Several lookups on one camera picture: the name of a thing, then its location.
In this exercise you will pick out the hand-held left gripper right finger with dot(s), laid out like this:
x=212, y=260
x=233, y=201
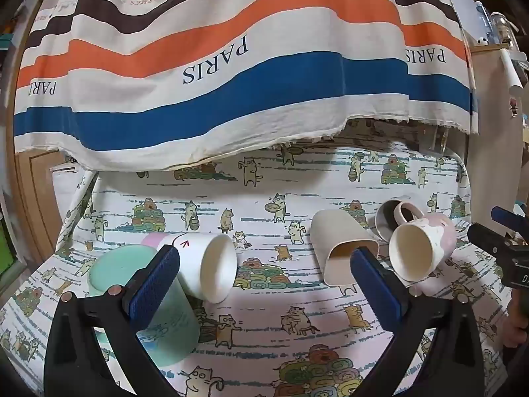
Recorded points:
x=374, y=291

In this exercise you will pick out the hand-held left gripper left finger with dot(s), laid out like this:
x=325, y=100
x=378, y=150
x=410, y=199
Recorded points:
x=153, y=287

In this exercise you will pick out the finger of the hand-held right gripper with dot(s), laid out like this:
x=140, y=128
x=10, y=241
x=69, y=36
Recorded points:
x=502, y=216
x=485, y=238

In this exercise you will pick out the mint green cup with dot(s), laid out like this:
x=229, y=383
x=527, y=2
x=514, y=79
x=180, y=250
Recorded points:
x=173, y=322

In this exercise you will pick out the white cup with pink base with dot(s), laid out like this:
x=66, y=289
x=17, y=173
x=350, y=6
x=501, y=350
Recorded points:
x=194, y=256

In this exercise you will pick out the beige square cup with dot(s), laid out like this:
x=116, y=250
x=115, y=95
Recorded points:
x=332, y=231

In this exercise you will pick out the person's right hand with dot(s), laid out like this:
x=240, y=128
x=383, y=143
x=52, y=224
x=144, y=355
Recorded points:
x=516, y=322

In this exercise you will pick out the pink and white mug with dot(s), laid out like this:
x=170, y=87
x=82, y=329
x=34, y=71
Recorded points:
x=417, y=248

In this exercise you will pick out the wooden board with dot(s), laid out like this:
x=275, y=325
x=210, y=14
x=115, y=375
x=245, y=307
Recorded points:
x=496, y=140

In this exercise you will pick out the cat printed tablecloth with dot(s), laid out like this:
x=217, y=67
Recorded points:
x=289, y=198

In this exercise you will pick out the wooden cabinet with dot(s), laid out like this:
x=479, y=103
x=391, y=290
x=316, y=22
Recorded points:
x=39, y=206

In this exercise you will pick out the white paper roll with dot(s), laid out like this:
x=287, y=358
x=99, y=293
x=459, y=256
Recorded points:
x=511, y=72

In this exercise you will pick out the clear plastic bottle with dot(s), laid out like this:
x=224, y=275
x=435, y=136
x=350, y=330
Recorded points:
x=502, y=27

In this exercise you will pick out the striped cloth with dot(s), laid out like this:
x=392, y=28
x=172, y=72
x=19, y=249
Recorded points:
x=231, y=62

